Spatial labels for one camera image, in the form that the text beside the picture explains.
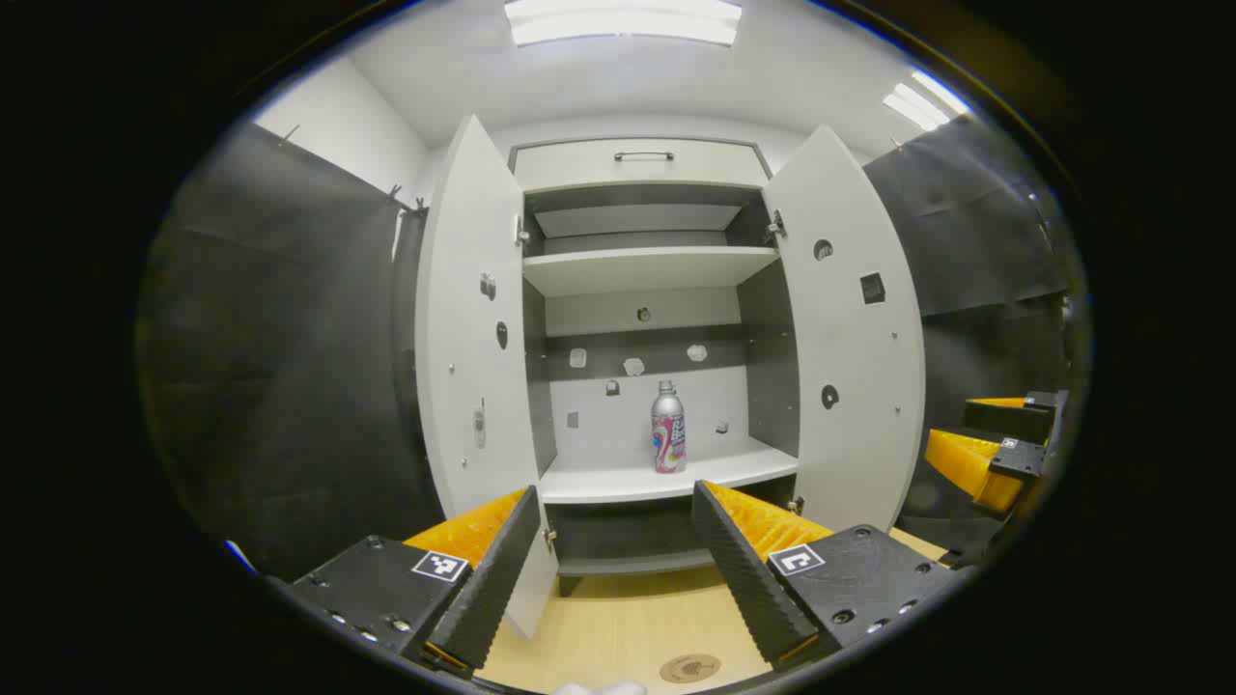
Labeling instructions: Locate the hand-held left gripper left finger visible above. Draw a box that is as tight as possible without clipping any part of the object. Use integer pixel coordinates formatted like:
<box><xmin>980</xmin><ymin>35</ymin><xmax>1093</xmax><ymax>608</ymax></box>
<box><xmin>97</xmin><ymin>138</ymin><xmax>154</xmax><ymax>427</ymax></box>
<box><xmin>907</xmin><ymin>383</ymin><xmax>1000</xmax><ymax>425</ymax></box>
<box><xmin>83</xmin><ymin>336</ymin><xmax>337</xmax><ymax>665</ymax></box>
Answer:
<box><xmin>290</xmin><ymin>486</ymin><xmax>543</xmax><ymax>675</ymax></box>

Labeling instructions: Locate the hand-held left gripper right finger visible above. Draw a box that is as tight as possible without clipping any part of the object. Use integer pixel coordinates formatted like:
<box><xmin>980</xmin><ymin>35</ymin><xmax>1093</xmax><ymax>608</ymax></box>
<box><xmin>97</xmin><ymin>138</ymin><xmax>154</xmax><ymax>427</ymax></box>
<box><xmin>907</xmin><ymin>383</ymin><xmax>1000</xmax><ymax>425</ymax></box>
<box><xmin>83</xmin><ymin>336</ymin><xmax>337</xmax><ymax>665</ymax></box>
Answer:
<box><xmin>691</xmin><ymin>480</ymin><xmax>967</xmax><ymax>672</ymax></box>

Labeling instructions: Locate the round brown coaster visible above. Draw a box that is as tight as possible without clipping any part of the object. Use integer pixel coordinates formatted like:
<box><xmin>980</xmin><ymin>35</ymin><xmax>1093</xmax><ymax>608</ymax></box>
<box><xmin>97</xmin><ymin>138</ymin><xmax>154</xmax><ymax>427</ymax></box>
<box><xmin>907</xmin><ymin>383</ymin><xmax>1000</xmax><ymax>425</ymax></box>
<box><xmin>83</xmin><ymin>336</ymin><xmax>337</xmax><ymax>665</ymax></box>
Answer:
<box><xmin>660</xmin><ymin>653</ymin><xmax>722</xmax><ymax>684</ymax></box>

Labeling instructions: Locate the silver pink label bottle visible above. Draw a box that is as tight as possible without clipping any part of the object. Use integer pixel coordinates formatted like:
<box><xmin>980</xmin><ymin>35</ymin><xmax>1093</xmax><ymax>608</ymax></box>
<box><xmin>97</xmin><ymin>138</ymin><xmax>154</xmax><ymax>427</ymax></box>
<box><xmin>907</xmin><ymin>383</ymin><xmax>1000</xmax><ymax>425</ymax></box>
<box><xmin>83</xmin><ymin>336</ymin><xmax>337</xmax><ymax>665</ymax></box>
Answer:
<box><xmin>651</xmin><ymin>380</ymin><xmax>688</xmax><ymax>474</ymax></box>

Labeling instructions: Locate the white cabinet door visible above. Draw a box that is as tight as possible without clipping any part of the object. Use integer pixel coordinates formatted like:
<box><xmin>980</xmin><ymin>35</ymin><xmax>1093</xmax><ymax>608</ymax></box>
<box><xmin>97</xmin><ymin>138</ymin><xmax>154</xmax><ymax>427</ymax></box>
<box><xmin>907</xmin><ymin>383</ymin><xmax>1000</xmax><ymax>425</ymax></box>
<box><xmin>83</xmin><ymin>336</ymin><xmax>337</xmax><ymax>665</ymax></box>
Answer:
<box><xmin>761</xmin><ymin>124</ymin><xmax>928</xmax><ymax>534</ymax></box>
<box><xmin>415</xmin><ymin>114</ymin><xmax>561</xmax><ymax>640</ymax></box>

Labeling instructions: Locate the white grey cabinet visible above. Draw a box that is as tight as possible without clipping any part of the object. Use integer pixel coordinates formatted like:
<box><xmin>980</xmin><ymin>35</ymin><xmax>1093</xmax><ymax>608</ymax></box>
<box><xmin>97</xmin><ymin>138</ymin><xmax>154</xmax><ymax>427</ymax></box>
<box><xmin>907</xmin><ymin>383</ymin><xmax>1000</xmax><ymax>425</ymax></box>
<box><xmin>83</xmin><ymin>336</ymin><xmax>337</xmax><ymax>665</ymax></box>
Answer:
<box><xmin>510</xmin><ymin>137</ymin><xmax>804</xmax><ymax>598</ymax></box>

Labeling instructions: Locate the white cabinet shelf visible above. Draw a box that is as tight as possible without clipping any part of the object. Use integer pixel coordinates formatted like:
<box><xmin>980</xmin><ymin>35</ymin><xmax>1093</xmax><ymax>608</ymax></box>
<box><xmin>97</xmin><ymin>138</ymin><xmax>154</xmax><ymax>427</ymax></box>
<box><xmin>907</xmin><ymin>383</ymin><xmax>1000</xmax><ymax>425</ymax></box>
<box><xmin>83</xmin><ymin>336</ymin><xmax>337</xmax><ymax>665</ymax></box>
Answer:
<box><xmin>537</xmin><ymin>436</ymin><xmax>801</xmax><ymax>505</ymax></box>
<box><xmin>522</xmin><ymin>245</ymin><xmax>780</xmax><ymax>297</ymax></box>

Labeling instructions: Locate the white cabinet drawer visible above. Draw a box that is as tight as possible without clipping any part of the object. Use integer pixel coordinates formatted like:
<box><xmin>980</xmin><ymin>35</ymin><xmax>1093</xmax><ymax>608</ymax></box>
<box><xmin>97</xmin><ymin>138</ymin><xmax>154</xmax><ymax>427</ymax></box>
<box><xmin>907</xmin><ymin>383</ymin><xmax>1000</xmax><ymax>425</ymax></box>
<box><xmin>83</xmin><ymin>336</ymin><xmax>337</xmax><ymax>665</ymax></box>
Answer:
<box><xmin>512</xmin><ymin>138</ymin><xmax>772</xmax><ymax>191</ymax></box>

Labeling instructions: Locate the black backdrop cloth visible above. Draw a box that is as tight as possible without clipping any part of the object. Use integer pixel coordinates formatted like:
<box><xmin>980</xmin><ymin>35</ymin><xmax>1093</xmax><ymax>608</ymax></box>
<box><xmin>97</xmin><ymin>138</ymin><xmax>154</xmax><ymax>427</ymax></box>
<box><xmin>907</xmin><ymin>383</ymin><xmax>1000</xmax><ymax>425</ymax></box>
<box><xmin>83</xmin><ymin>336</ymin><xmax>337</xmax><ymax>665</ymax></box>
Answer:
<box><xmin>862</xmin><ymin>114</ymin><xmax>1075</xmax><ymax>553</ymax></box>
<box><xmin>140</xmin><ymin>121</ymin><xmax>445</xmax><ymax>582</ymax></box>

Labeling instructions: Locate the ceiling light panel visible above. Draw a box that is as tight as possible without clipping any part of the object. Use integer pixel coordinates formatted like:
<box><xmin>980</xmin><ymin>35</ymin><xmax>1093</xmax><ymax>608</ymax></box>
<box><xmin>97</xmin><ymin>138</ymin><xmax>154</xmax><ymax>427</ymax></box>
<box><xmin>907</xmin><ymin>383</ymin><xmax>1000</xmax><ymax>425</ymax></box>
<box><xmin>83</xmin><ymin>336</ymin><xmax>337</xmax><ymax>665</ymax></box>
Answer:
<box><xmin>881</xmin><ymin>69</ymin><xmax>971</xmax><ymax>131</ymax></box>

